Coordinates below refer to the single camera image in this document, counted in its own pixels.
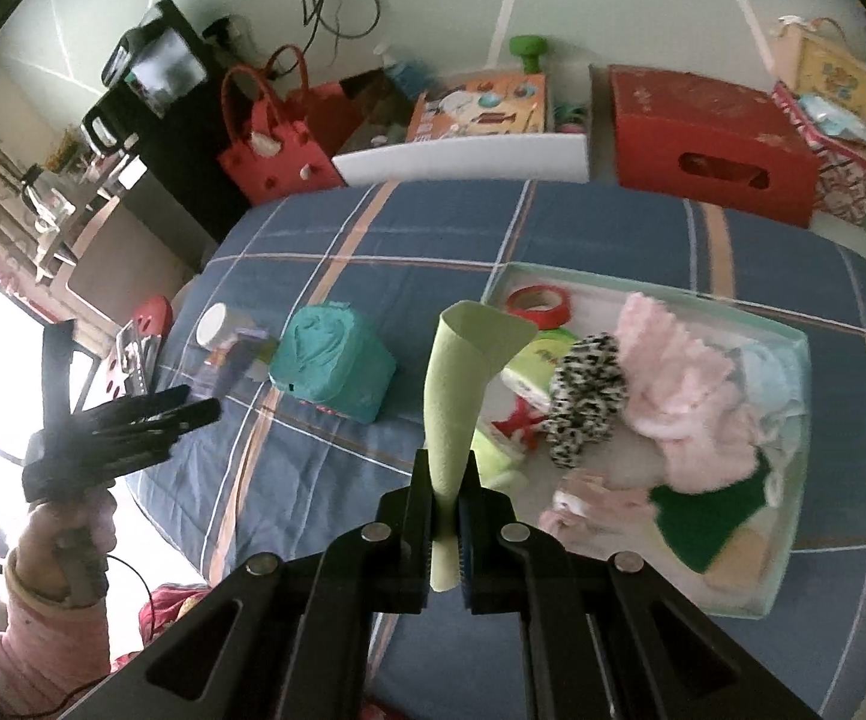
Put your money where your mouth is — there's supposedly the green dumbbell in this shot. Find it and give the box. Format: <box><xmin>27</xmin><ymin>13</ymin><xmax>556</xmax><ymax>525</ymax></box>
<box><xmin>508</xmin><ymin>34</ymin><xmax>549</xmax><ymax>75</ymax></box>

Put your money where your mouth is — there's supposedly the person's left hand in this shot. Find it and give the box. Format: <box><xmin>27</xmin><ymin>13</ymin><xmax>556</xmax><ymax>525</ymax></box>
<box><xmin>13</xmin><ymin>488</ymin><xmax>118</xmax><ymax>603</ymax></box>

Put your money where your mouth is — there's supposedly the white lotion bottle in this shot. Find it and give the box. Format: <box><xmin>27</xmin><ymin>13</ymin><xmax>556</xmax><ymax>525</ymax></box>
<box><xmin>191</xmin><ymin>302</ymin><xmax>278</xmax><ymax>400</ymax></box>

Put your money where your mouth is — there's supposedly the blue plaid bed cover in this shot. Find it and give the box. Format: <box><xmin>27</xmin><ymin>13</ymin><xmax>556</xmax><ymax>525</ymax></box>
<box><xmin>131</xmin><ymin>181</ymin><xmax>866</xmax><ymax>718</ymax></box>

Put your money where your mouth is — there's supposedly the pink fluffy cloth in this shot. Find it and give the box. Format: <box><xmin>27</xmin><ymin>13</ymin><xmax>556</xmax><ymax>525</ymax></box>
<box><xmin>615</xmin><ymin>293</ymin><xmax>758</xmax><ymax>494</ymax></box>

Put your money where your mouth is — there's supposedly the pale green shallow tray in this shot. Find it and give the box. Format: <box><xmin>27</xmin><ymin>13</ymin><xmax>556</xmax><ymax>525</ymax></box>
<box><xmin>477</xmin><ymin>263</ymin><xmax>810</xmax><ymax>619</ymax></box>

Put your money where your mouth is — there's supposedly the white storage bin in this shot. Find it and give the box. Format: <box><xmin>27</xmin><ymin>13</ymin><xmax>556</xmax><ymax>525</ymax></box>
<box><xmin>334</xmin><ymin>71</ymin><xmax>589</xmax><ymax>185</ymax></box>

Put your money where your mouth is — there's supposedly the black coffee machine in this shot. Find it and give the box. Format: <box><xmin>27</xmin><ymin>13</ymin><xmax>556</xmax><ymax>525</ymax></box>
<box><xmin>80</xmin><ymin>0</ymin><xmax>215</xmax><ymax>156</ymax></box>

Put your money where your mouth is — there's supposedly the small green tissue pack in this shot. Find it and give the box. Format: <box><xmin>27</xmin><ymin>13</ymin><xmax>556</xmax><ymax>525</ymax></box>
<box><xmin>470</xmin><ymin>426</ymin><xmax>529</xmax><ymax>496</ymax></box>

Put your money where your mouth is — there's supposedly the red ribbon bow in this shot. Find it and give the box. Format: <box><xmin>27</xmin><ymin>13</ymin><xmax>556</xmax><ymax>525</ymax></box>
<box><xmin>492</xmin><ymin>397</ymin><xmax>547</xmax><ymax>452</ymax></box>

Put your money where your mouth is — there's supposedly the red felt tote bag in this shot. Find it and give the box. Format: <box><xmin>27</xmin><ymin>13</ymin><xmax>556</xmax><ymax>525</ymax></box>
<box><xmin>218</xmin><ymin>44</ymin><xmax>362</xmax><ymax>206</ymax></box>

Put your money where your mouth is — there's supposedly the leopard print scrunchie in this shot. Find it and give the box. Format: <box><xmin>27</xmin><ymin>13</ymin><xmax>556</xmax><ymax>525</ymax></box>
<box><xmin>543</xmin><ymin>333</ymin><xmax>628</xmax><ymax>468</ymax></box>

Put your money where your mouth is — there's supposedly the red cardboard box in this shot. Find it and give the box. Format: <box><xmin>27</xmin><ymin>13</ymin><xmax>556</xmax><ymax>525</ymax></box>
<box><xmin>609</xmin><ymin>65</ymin><xmax>819</xmax><ymax>227</ymax></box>

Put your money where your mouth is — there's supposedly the light blue face mask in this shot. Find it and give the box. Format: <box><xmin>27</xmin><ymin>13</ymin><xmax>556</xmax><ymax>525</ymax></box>
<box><xmin>734</xmin><ymin>341</ymin><xmax>807</xmax><ymax>509</ymax></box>

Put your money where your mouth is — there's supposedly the red patterned box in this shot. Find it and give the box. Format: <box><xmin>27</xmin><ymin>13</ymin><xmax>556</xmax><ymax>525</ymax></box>
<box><xmin>771</xmin><ymin>82</ymin><xmax>866</xmax><ymax>226</ymax></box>

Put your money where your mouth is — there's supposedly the red tape roll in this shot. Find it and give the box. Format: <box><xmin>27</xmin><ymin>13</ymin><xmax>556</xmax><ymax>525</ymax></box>
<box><xmin>504</xmin><ymin>284</ymin><xmax>572</xmax><ymax>330</ymax></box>

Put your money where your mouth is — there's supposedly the green and tan sponge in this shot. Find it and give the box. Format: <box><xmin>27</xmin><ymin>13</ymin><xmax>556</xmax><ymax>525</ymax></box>
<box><xmin>649</xmin><ymin>452</ymin><xmax>769</xmax><ymax>595</ymax></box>

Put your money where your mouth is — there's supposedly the pink plush toy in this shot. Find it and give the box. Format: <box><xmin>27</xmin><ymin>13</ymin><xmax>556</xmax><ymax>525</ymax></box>
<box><xmin>537</xmin><ymin>468</ymin><xmax>657</xmax><ymax>548</ymax></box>

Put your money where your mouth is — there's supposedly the red and white stool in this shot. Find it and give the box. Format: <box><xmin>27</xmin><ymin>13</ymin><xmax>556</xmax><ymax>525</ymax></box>
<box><xmin>83</xmin><ymin>296</ymin><xmax>173</xmax><ymax>410</ymax></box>

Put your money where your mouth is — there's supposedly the beige gift bag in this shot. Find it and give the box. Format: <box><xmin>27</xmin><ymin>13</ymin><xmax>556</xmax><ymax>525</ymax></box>
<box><xmin>769</xmin><ymin>15</ymin><xmax>866</xmax><ymax>125</ymax></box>

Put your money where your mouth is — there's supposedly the orange picture toy box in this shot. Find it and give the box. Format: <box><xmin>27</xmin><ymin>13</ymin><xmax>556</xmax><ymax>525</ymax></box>
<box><xmin>405</xmin><ymin>73</ymin><xmax>549</xmax><ymax>142</ymax></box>

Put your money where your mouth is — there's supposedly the blue wipes packet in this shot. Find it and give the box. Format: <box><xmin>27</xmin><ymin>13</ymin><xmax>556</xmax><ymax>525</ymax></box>
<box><xmin>797</xmin><ymin>93</ymin><xmax>866</xmax><ymax>143</ymax></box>

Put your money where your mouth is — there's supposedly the teal wet wipes pack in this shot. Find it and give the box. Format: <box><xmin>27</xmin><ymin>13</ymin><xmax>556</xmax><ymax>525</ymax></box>
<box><xmin>269</xmin><ymin>302</ymin><xmax>396</xmax><ymax>424</ymax></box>

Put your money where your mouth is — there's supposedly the light green cloth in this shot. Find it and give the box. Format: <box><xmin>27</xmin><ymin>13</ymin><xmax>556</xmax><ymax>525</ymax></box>
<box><xmin>423</xmin><ymin>301</ymin><xmax>537</xmax><ymax>593</ymax></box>

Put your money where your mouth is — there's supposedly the pink sleeved forearm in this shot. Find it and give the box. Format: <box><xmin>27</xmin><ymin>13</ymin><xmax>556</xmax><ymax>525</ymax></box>
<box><xmin>0</xmin><ymin>551</ymin><xmax>111</xmax><ymax>717</ymax></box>

